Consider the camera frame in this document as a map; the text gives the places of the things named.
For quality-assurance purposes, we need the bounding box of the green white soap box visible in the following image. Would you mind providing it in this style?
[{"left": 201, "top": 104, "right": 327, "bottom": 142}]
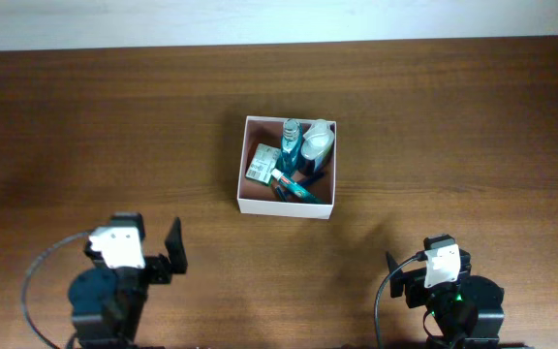
[{"left": 245, "top": 143, "right": 281, "bottom": 186}]

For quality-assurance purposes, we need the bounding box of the white teal toothpaste tube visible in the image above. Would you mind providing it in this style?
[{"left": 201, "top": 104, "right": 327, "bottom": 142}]
[{"left": 270, "top": 169, "right": 325, "bottom": 205}]

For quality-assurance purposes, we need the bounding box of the blue disposable razor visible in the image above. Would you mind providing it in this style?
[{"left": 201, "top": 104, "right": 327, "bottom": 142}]
[{"left": 275, "top": 173, "right": 324, "bottom": 202}]

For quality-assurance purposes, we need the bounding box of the teal mouthwash bottle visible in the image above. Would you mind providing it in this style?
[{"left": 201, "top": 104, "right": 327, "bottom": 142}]
[{"left": 277, "top": 118, "right": 303, "bottom": 176}]

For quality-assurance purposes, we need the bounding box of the clear pump soap bottle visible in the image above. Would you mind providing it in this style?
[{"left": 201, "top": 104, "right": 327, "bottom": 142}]
[{"left": 299, "top": 119, "right": 335, "bottom": 175}]

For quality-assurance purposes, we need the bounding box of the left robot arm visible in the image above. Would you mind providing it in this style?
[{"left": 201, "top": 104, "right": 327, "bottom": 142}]
[{"left": 68, "top": 212, "right": 188, "bottom": 348}]

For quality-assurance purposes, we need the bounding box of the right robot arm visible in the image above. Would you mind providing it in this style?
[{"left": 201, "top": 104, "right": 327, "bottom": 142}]
[{"left": 381, "top": 235, "right": 505, "bottom": 349}]

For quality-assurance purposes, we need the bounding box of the white cardboard box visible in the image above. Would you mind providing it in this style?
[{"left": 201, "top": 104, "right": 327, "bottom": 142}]
[{"left": 236, "top": 115, "right": 338, "bottom": 219}]

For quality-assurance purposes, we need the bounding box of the right black cable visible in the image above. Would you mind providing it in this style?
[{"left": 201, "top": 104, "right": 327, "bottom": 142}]
[{"left": 373, "top": 252, "right": 426, "bottom": 349}]

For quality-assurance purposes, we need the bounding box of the black cable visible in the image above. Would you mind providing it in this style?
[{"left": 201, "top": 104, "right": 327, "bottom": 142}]
[
  {"left": 19, "top": 230, "right": 91, "bottom": 349},
  {"left": 373, "top": 252, "right": 426, "bottom": 349}
]

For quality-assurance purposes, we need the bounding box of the left black cable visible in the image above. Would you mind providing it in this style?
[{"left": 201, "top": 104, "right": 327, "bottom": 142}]
[{"left": 19, "top": 230, "right": 91, "bottom": 349}]

